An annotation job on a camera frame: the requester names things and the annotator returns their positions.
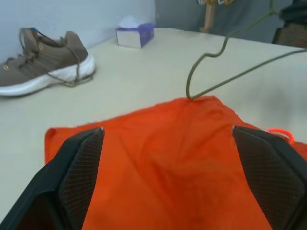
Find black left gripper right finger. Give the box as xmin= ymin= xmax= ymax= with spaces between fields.
xmin=232 ymin=125 xmax=307 ymax=230

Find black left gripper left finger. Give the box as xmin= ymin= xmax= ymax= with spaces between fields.
xmin=0 ymin=126 xmax=105 ymax=230

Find green wire hanger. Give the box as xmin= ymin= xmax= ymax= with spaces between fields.
xmin=186 ymin=0 xmax=307 ymax=100

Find orange shorts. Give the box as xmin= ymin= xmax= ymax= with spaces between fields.
xmin=44 ymin=95 xmax=307 ymax=230

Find wooden stand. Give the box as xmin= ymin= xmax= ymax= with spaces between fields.
xmin=197 ymin=0 xmax=235 ymax=34

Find brown sneaker white sole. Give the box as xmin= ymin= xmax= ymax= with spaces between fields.
xmin=0 ymin=27 xmax=96 ymax=97

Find purple white tissue box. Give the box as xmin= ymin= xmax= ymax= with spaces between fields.
xmin=115 ymin=15 xmax=156 ymax=48

